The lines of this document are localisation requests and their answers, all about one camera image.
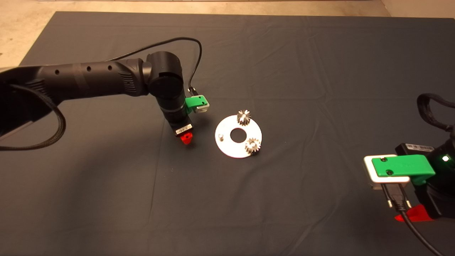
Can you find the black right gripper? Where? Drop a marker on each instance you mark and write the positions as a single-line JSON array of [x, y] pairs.
[[437, 202]]

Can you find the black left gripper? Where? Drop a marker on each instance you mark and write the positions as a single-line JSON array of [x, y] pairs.
[[181, 127]]

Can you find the small steel planetary gear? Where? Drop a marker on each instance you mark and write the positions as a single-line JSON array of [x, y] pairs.
[[244, 117], [256, 148]]

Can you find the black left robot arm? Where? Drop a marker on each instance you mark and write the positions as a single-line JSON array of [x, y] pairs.
[[89, 78]]

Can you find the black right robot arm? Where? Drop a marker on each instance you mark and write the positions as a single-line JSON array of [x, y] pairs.
[[446, 149]]

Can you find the round metal carrier plate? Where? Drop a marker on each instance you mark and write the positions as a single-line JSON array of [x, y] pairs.
[[227, 149]]

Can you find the dark grey table cloth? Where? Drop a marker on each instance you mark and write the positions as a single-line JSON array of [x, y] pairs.
[[227, 213]]

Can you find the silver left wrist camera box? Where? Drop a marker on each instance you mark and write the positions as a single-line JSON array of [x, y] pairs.
[[202, 109]]

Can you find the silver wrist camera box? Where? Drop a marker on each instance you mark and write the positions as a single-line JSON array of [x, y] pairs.
[[202, 109], [368, 170]]

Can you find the green left camera mount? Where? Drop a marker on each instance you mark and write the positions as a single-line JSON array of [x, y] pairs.
[[195, 102]]

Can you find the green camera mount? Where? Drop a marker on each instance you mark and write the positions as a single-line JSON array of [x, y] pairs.
[[195, 102], [401, 165]]

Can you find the green right camera mount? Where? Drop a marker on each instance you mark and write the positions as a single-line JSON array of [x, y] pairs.
[[401, 165]]

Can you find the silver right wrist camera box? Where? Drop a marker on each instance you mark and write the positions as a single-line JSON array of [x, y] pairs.
[[368, 170]]

